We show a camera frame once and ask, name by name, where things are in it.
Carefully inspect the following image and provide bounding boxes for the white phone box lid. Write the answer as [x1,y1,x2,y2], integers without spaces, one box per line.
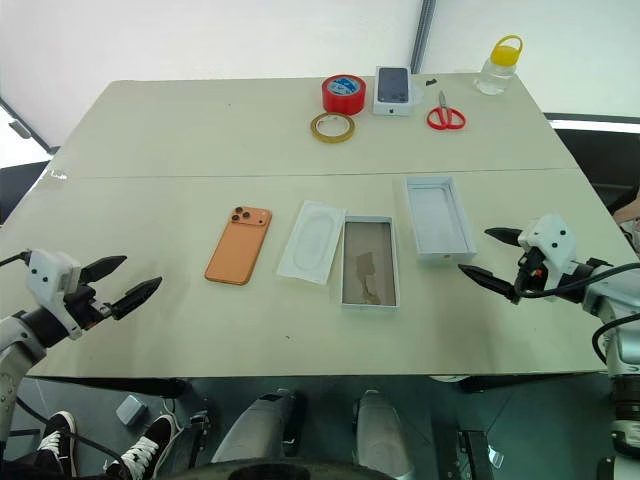
[403,175,478,266]

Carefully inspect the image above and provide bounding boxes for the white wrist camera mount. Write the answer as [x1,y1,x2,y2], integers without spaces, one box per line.
[516,213,577,302]
[25,249,84,342]

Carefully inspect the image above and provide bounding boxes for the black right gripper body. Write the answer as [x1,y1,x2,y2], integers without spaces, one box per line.
[513,246,547,302]

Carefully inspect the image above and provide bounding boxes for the grey robot leg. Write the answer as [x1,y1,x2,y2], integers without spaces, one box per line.
[353,388,415,479]
[209,388,307,467]

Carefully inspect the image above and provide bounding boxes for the boxed phone package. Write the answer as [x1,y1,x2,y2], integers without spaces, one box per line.
[372,65,419,119]

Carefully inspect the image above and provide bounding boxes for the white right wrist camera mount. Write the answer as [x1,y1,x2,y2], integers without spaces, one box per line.
[516,213,577,302]

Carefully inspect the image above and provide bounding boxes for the seated bystander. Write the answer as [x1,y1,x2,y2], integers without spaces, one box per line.
[610,184,640,259]

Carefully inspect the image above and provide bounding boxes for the clear yellowish tape roll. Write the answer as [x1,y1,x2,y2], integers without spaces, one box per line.
[309,112,358,146]

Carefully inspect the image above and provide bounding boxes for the black table frame bar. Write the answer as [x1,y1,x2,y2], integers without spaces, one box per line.
[458,373,610,395]
[27,376,190,400]

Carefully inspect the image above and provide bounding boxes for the black chair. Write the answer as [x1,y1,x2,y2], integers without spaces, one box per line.
[553,127,640,214]

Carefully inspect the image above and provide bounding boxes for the white cardboard insert tray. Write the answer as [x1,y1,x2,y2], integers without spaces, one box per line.
[276,199,348,287]

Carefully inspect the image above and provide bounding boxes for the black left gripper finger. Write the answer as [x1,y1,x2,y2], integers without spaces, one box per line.
[79,255,128,284]
[110,276,164,322]

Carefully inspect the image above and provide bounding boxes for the small grey metal block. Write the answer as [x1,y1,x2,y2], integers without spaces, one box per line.
[115,394,148,427]

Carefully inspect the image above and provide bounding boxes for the black white sneaker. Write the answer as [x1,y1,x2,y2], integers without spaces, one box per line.
[36,410,79,479]
[106,413,177,480]

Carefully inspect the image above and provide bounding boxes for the grey robot left leg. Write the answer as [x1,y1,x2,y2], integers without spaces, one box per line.
[209,388,307,467]

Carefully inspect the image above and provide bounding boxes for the clear bottle with yellow lid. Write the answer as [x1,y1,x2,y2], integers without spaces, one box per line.
[473,34,524,97]

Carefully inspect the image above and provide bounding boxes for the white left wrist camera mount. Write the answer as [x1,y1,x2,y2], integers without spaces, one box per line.
[25,249,84,342]

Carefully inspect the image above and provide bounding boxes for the grey robot right leg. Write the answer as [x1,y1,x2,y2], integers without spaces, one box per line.
[353,388,415,479]

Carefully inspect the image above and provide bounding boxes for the white phone box base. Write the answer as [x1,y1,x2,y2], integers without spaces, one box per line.
[340,215,402,313]

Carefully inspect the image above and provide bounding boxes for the red tape roll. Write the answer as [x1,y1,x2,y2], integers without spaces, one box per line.
[321,74,368,117]

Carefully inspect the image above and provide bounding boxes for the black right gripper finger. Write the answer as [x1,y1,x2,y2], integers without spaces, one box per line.
[484,227,524,247]
[457,263,522,305]

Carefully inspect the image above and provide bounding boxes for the orange smartphone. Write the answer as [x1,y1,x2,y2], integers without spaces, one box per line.
[203,204,274,287]

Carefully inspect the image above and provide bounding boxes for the red handled scissors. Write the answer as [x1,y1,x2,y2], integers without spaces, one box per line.
[425,90,468,133]

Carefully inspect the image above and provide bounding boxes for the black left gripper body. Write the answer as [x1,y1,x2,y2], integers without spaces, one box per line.
[61,281,115,332]

